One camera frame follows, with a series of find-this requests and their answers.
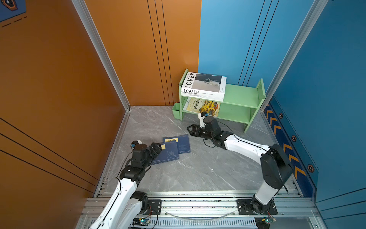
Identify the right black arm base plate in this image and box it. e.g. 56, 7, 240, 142
236, 199, 278, 215

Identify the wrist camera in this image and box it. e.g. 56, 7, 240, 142
198, 112, 208, 128
131, 140, 143, 150

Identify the yellow illustrated Chinese book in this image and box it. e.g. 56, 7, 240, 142
183, 98, 221, 117

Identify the right green circuit board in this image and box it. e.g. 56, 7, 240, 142
254, 217, 277, 229

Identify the small green box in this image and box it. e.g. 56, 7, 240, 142
172, 103, 181, 119

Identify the white book with brown pattern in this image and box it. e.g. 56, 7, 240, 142
181, 94, 224, 102

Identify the green wooden two-tier shelf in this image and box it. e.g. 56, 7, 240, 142
178, 69, 266, 132

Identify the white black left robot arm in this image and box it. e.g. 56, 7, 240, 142
90, 140, 165, 229

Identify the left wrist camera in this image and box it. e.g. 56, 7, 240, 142
131, 140, 143, 150

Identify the left green circuit board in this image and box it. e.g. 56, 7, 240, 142
131, 218, 153, 229

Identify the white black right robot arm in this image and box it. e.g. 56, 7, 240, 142
187, 116, 293, 214

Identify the white LOVER book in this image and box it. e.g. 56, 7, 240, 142
181, 72, 227, 98

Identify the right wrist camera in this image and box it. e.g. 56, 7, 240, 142
198, 112, 208, 128

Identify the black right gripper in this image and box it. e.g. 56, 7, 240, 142
186, 124, 214, 141

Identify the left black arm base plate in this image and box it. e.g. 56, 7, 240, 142
139, 199, 162, 215

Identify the aluminium mounting rail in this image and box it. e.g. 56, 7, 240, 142
81, 190, 319, 218

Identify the green circuit board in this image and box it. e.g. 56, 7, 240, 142
254, 217, 277, 229
131, 218, 153, 229

